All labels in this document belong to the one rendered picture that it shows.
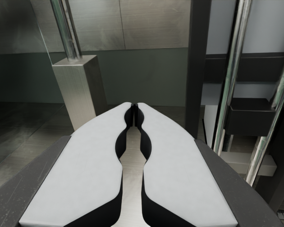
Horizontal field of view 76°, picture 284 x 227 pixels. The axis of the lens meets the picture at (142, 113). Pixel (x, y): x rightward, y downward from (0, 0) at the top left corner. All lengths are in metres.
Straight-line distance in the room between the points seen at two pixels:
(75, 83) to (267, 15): 0.42
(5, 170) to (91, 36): 0.52
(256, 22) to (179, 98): 0.55
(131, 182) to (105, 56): 0.48
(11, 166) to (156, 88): 0.56
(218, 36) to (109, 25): 0.52
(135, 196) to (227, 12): 0.40
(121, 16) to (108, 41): 0.10
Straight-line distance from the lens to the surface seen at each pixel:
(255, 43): 0.26
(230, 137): 0.45
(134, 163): 0.54
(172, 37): 0.68
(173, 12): 0.67
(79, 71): 0.50
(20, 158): 0.70
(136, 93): 0.77
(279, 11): 0.26
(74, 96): 0.54
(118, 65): 0.75
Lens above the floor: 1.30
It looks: 32 degrees down
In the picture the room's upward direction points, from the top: 5 degrees counter-clockwise
